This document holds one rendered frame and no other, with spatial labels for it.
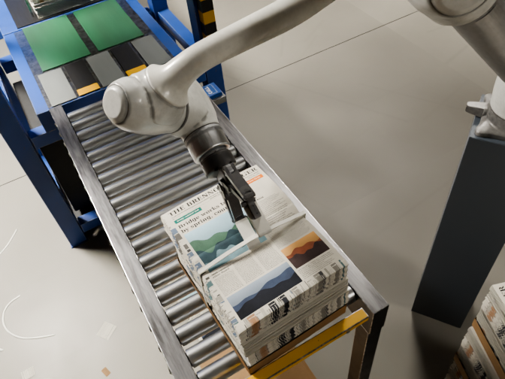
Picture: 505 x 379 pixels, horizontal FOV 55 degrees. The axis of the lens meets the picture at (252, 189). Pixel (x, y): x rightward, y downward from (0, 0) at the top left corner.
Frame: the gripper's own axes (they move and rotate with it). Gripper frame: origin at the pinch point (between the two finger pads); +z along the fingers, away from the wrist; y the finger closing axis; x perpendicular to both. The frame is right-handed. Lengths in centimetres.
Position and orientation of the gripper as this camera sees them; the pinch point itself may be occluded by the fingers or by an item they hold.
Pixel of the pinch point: (258, 236)
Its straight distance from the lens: 105.2
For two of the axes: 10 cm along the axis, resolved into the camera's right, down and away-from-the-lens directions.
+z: 4.7, 8.6, -1.9
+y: -1.5, 2.9, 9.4
